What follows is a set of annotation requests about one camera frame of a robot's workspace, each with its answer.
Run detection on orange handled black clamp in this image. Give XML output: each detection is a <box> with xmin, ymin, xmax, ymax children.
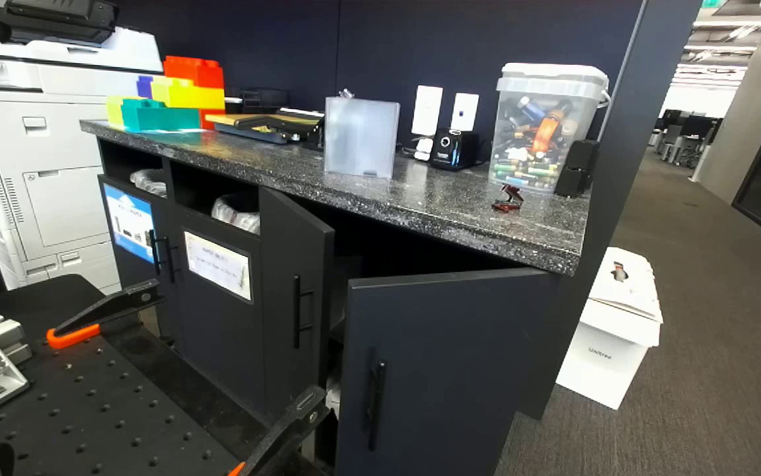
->
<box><xmin>43</xmin><ymin>275</ymin><xmax>163</xmax><ymax>354</ymax></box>

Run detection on wide dark cabinet door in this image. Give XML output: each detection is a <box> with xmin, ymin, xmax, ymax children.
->
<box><xmin>333</xmin><ymin>265</ymin><xmax>570</xmax><ymax>476</ymax></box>

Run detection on frosted translucent plastic box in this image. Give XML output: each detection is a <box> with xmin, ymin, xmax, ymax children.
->
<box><xmin>322</xmin><ymin>94</ymin><xmax>404</xmax><ymax>183</ymax></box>

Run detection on blue poster sheet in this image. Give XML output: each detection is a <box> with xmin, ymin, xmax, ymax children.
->
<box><xmin>100</xmin><ymin>183</ymin><xmax>158</xmax><ymax>267</ymax></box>

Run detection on white cardboard box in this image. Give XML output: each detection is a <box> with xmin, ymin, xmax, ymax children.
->
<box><xmin>554</xmin><ymin>243</ymin><xmax>665</xmax><ymax>412</ymax></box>

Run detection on speckled granite countertop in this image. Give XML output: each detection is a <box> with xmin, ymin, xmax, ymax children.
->
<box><xmin>80</xmin><ymin>117</ymin><xmax>594</xmax><ymax>277</ymax></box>

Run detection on black bar clamp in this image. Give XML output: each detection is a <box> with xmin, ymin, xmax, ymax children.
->
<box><xmin>225</xmin><ymin>383</ymin><xmax>331</xmax><ymax>476</ymax></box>

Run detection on lime green storage bin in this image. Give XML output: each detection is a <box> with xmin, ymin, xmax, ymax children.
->
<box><xmin>104</xmin><ymin>94</ymin><xmax>129</xmax><ymax>133</ymax></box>

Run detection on white office printer copier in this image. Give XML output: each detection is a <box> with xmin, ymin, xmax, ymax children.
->
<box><xmin>0</xmin><ymin>0</ymin><xmax>167</xmax><ymax>294</ymax></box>

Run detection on narrow dark cabinet door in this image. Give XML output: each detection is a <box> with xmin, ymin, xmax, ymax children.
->
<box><xmin>257</xmin><ymin>186</ymin><xmax>337</xmax><ymax>428</ymax></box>

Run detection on orange plastic storage bin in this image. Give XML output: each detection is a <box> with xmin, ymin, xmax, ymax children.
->
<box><xmin>162</xmin><ymin>54</ymin><xmax>226</xmax><ymax>94</ymax></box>

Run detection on background office desks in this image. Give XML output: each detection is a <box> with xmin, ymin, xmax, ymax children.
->
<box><xmin>647</xmin><ymin>105</ymin><xmax>727</xmax><ymax>173</ymax></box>

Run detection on black handheld device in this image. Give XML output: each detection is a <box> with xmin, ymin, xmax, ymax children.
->
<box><xmin>551</xmin><ymin>138</ymin><xmax>602</xmax><ymax>202</ymax></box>

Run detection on cabinet door with blue poster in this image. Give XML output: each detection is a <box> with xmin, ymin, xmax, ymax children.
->
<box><xmin>98</xmin><ymin>173</ymin><xmax>176</xmax><ymax>297</ymax></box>

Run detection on small red black clip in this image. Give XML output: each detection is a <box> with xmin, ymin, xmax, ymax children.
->
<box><xmin>489</xmin><ymin>179</ymin><xmax>529</xmax><ymax>215</ymax></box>

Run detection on white plastic bag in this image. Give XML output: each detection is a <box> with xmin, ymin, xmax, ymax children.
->
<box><xmin>209</xmin><ymin>193</ymin><xmax>263</xmax><ymax>239</ymax></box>
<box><xmin>127</xmin><ymin>166</ymin><xmax>171</xmax><ymax>199</ymax></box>

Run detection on black bar door handle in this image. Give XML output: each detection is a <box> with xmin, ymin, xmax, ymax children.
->
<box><xmin>147</xmin><ymin>227</ymin><xmax>179</xmax><ymax>287</ymax></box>
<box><xmin>360</xmin><ymin>350</ymin><xmax>390</xmax><ymax>456</ymax></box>
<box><xmin>290</xmin><ymin>272</ymin><xmax>316</xmax><ymax>353</ymax></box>

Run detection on white tub lid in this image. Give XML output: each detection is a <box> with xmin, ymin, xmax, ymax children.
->
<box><xmin>495</xmin><ymin>62</ymin><xmax>614</xmax><ymax>101</ymax></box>

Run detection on clear plastic toy tub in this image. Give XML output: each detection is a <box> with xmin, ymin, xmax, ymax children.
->
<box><xmin>485</xmin><ymin>62</ymin><xmax>614</xmax><ymax>195</ymax></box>

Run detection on white paper sheet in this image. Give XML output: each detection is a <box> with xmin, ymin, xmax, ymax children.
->
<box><xmin>183</xmin><ymin>231</ymin><xmax>257</xmax><ymax>304</ymax></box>

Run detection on cabinet door with white paper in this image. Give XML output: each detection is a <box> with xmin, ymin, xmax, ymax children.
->
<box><xmin>162</xmin><ymin>205</ymin><xmax>269</xmax><ymax>419</ymax></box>

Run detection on dark cabinet with shelves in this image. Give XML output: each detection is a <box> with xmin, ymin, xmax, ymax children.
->
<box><xmin>80</xmin><ymin>117</ymin><xmax>598</xmax><ymax>476</ymax></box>

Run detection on white rectangular block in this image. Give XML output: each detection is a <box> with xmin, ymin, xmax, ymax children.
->
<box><xmin>409</xmin><ymin>83</ymin><xmax>446</xmax><ymax>141</ymax></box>
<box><xmin>446</xmin><ymin>91</ymin><xmax>483</xmax><ymax>138</ymax></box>

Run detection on yellow plastic storage bin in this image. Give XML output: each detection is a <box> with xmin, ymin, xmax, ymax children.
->
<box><xmin>151</xmin><ymin>75</ymin><xmax>226</xmax><ymax>113</ymax></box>

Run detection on black flat tray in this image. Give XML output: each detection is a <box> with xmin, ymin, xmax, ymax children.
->
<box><xmin>201</xmin><ymin>109</ymin><xmax>327</xmax><ymax>149</ymax></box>

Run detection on black pencil sharpener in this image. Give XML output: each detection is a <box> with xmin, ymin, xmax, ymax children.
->
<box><xmin>429</xmin><ymin>131</ymin><xmax>489</xmax><ymax>173</ymax></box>

